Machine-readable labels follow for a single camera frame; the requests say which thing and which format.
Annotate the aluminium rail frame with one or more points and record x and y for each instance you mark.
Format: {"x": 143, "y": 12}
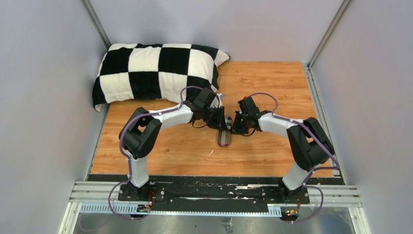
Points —
{"x": 93, "y": 196}

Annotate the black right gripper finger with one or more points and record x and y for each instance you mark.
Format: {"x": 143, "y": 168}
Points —
{"x": 237, "y": 127}
{"x": 245, "y": 131}

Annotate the beige plaid glasses case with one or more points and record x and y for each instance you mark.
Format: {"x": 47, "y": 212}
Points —
{"x": 224, "y": 136}

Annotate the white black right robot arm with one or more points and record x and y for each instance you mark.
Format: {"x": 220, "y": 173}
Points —
{"x": 309, "y": 143}

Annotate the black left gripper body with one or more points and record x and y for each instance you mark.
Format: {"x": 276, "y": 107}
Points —
{"x": 211, "y": 113}

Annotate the black and white checkered pillow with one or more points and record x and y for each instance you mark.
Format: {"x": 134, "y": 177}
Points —
{"x": 171, "y": 71}

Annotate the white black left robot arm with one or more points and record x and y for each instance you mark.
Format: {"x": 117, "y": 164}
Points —
{"x": 139, "y": 135}

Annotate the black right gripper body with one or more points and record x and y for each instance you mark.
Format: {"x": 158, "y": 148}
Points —
{"x": 245, "y": 118}

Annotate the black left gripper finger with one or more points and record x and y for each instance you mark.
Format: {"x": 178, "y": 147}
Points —
{"x": 228, "y": 119}
{"x": 220, "y": 125}

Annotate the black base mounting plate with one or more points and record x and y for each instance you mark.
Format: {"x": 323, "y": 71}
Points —
{"x": 213, "y": 194}

